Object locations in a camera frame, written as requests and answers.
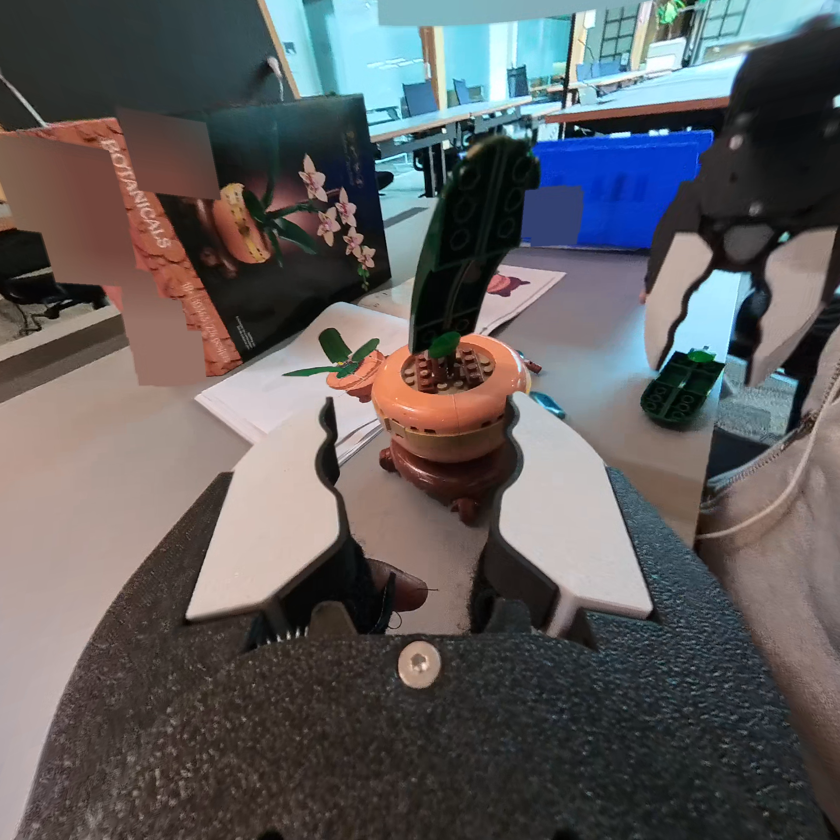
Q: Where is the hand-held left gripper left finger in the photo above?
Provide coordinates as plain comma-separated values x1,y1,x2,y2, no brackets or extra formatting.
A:
185,397,349,624

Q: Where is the white cable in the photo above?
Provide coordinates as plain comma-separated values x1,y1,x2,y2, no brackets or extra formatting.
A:
694,373,840,543

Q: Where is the grey desk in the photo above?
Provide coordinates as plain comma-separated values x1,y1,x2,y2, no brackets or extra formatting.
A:
0,197,746,840

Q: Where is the brown-topped office desk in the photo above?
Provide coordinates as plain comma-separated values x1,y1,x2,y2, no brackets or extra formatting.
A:
369,96,563,198
543,54,746,127

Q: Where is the blue plastic bin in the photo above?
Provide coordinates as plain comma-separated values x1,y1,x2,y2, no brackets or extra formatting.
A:
530,129,715,252

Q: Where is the black orchid toy set box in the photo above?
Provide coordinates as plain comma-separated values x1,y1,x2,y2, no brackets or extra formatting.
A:
0,93,392,388

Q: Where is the toy flower pot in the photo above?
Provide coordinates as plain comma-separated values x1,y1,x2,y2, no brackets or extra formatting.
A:
371,331,543,527

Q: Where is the long dark green toy leaf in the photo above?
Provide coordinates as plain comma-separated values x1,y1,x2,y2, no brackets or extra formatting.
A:
408,134,542,358
640,346,727,432

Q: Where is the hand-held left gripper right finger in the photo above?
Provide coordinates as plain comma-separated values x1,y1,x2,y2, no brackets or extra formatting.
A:
486,392,656,637

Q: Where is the person's left hand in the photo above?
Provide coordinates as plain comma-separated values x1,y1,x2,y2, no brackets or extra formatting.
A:
369,560,432,616

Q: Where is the building instruction booklet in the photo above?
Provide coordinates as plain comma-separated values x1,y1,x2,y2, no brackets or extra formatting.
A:
196,266,567,462

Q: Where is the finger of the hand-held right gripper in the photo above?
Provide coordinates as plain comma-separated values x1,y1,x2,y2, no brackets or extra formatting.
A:
745,225,840,388
644,231,714,371

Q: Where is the large black cardboard board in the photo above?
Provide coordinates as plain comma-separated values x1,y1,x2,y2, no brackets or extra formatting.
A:
0,0,303,130

